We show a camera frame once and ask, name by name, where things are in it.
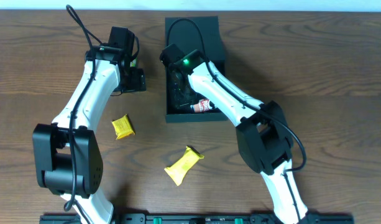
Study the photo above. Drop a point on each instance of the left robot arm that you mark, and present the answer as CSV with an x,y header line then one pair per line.
x,y
68,161

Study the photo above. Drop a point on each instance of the green white snack packet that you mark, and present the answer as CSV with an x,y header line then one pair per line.
x,y
134,63

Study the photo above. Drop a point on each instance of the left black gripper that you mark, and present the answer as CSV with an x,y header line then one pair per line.
x,y
135,81

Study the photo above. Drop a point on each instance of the long yellow snack bar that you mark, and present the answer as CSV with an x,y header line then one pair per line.
x,y
179,169

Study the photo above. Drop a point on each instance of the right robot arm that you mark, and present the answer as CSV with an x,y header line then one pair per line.
x,y
266,143

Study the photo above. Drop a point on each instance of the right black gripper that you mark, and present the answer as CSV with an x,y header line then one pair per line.
x,y
180,90

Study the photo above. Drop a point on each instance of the dark green open box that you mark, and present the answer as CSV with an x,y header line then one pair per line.
x,y
187,39

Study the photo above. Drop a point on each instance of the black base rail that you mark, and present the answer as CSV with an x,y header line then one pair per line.
x,y
257,218

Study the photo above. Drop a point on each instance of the small yellow snack packet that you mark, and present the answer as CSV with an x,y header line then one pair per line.
x,y
123,127

